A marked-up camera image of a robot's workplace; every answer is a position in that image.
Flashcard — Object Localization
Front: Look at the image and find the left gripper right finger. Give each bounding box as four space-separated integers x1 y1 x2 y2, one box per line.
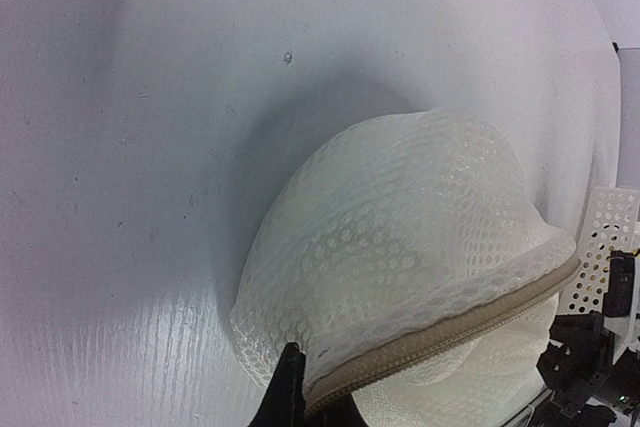
314 394 368 427

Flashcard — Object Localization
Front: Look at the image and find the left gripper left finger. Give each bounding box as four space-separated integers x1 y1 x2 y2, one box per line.
252 342 306 427

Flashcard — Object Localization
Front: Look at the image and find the white mesh laundry bag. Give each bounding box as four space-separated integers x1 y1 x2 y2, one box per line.
230 110 579 426

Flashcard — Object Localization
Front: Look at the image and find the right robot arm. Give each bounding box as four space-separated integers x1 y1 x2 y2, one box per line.
529 251 639 426

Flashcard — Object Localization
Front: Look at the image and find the white plastic basket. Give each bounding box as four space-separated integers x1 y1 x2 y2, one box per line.
557 187 639 315

